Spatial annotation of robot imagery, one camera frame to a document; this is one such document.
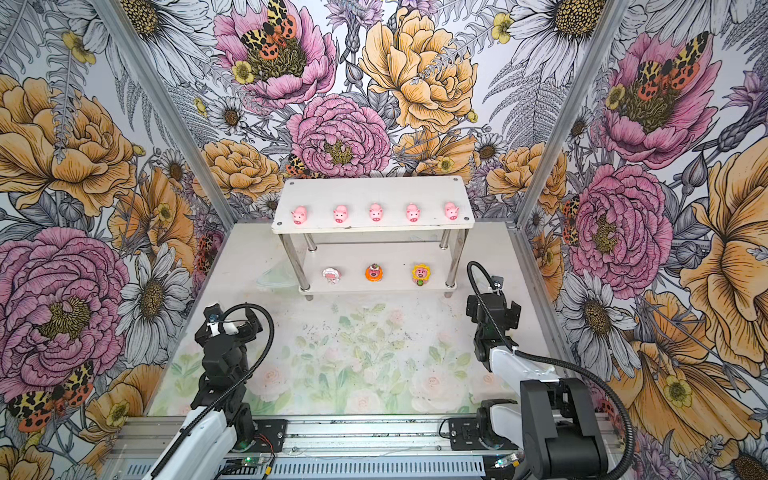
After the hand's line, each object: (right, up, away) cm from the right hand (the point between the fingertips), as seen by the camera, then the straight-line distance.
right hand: (494, 306), depth 90 cm
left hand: (-74, -2, -8) cm, 74 cm away
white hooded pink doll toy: (-48, +9, +2) cm, 49 cm away
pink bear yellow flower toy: (-22, +9, +4) cm, 24 cm away
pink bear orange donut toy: (-36, +10, +4) cm, 37 cm away
